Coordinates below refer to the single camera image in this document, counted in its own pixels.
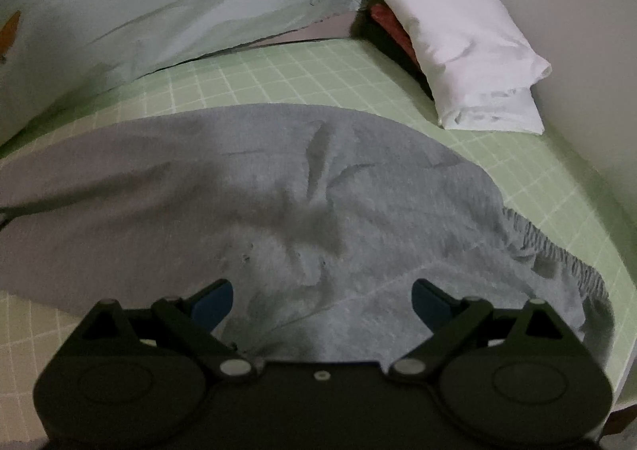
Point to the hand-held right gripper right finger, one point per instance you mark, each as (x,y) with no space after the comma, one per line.
(424,302)

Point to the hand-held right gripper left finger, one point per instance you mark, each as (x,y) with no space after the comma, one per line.
(217,305)

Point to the grey towel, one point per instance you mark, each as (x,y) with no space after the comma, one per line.
(298,211)

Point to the green grid mat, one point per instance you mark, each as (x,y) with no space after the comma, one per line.
(308,74)

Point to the white folded cloth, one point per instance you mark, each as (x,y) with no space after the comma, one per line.
(463,42)

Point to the dark folded cloth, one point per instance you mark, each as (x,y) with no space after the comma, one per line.
(383,39)

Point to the red folded cloth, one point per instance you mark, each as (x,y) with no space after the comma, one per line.
(393,25)

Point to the grey bed sheet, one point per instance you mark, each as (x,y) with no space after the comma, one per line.
(326,27)

